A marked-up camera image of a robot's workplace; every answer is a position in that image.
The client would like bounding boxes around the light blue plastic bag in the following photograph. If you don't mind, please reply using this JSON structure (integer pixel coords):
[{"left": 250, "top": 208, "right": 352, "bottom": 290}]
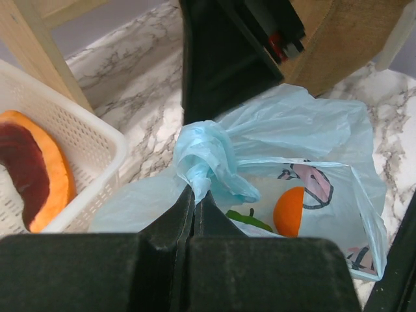
[{"left": 88, "top": 84, "right": 388, "bottom": 281}]

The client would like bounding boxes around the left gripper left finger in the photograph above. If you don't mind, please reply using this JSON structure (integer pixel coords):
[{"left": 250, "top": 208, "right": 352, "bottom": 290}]
[{"left": 1, "top": 187, "right": 194, "bottom": 311}]

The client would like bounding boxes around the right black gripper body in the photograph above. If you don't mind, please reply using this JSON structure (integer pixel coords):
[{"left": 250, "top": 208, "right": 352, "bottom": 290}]
[{"left": 227, "top": 1, "right": 306, "bottom": 65}]

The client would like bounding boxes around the white plastic tray basket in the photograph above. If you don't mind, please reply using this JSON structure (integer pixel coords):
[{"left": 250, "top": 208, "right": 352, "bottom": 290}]
[{"left": 1, "top": 61, "right": 127, "bottom": 233}]

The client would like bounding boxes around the brown burlap tote bag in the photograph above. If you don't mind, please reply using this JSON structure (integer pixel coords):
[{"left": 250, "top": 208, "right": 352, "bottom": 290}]
[{"left": 279, "top": 0, "right": 409, "bottom": 96}]

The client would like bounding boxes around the orange toy carrot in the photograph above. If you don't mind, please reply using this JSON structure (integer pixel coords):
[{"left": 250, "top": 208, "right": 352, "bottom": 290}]
[{"left": 273, "top": 187, "right": 304, "bottom": 237}]

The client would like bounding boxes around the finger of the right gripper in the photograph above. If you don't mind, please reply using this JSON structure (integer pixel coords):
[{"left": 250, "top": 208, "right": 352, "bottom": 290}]
[{"left": 179, "top": 1, "right": 283, "bottom": 125}]

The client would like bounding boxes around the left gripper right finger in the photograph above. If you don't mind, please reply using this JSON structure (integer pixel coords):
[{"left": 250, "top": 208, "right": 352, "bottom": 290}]
[{"left": 188, "top": 195, "right": 361, "bottom": 311}]

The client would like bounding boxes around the wooden shelf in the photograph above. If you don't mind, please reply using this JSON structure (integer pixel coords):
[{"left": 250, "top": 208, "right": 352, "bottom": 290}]
[{"left": 0, "top": 0, "right": 179, "bottom": 114}]

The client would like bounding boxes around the green toy bell pepper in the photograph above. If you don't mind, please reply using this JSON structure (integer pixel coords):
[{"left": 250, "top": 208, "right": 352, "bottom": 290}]
[{"left": 226, "top": 208, "right": 273, "bottom": 233}]

